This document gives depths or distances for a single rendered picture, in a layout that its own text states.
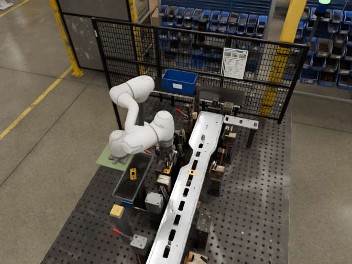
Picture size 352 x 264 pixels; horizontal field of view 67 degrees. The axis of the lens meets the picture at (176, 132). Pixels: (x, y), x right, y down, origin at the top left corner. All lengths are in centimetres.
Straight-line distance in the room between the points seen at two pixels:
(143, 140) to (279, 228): 130
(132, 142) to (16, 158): 272
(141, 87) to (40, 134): 241
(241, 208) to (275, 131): 93
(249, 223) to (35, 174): 250
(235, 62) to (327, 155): 186
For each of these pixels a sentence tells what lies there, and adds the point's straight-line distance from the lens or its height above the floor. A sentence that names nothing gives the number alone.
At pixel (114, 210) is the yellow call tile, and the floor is 116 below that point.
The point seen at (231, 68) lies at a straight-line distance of 249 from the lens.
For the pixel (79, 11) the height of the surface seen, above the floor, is 110.
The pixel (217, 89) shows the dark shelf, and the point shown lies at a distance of 259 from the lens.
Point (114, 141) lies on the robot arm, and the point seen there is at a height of 96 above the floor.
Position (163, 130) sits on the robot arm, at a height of 163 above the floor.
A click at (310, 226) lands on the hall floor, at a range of 312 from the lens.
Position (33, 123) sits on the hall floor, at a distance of 425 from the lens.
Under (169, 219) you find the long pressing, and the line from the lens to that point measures 178.
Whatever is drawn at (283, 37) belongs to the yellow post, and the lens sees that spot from 237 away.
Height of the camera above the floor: 261
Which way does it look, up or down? 47 degrees down
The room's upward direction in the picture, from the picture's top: 2 degrees counter-clockwise
